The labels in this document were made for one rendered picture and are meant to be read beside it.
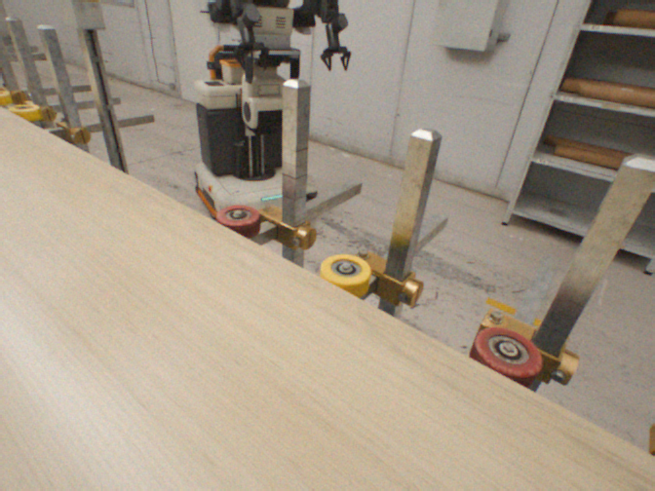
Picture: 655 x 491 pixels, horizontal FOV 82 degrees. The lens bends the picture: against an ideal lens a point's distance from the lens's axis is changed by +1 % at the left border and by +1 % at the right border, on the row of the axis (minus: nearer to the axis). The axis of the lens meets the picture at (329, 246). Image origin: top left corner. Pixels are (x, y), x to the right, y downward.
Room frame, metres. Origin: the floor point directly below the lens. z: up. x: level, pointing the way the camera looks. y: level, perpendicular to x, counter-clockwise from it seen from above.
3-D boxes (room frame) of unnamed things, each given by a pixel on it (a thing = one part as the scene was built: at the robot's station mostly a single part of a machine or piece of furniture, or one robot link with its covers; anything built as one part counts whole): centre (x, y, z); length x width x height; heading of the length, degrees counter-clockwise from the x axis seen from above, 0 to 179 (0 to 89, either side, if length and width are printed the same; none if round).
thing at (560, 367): (0.42, -0.31, 0.83); 0.14 x 0.06 x 0.05; 55
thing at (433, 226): (0.65, -0.14, 0.83); 0.43 x 0.03 x 0.04; 145
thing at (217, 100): (2.42, 0.59, 0.59); 0.55 x 0.34 x 0.83; 125
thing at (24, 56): (1.41, 1.10, 0.90); 0.04 x 0.04 x 0.48; 55
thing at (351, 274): (0.48, -0.03, 0.85); 0.08 x 0.08 x 0.11
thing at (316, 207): (0.79, 0.06, 0.84); 0.43 x 0.03 x 0.04; 145
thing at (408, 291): (0.57, -0.11, 0.83); 0.14 x 0.06 x 0.05; 55
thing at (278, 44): (2.10, 0.37, 0.99); 0.28 x 0.16 x 0.22; 125
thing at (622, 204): (0.41, -0.33, 0.90); 0.04 x 0.04 x 0.48; 55
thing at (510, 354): (0.34, -0.23, 0.85); 0.08 x 0.08 x 0.11
